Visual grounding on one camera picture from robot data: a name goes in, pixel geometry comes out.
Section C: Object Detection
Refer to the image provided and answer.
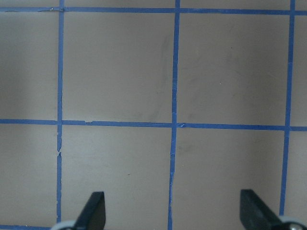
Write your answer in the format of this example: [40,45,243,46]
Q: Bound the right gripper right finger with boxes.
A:
[239,189,283,230]

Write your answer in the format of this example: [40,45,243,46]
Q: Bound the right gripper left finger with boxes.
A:
[72,192,106,230]

